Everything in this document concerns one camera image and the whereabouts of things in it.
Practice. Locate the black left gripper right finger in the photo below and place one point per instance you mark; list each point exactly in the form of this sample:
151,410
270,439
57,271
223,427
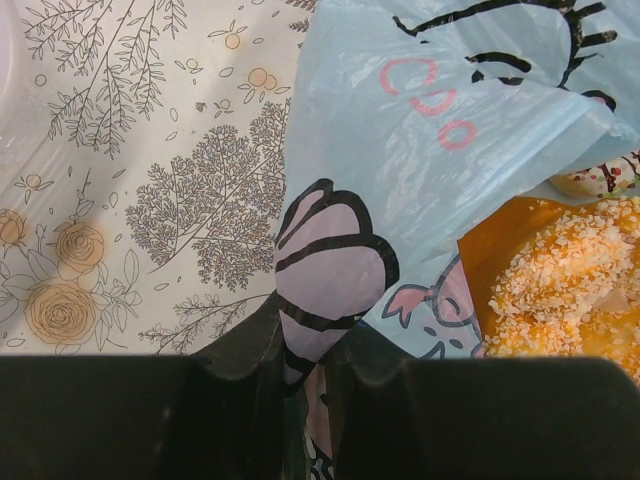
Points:
396,417

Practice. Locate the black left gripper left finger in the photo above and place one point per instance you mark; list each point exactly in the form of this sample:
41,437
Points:
215,414

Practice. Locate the toy fried bread piece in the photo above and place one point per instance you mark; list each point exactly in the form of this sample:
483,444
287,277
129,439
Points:
549,279

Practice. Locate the light blue plastic grocery bag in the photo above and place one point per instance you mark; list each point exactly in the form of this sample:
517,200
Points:
413,122

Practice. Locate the white frosted toy donut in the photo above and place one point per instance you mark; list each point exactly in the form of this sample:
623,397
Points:
613,178

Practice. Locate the floral patterned table mat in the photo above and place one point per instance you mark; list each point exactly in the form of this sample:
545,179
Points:
142,172

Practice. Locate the white plastic perforated basket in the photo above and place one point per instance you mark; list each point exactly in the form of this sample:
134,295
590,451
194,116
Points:
11,63

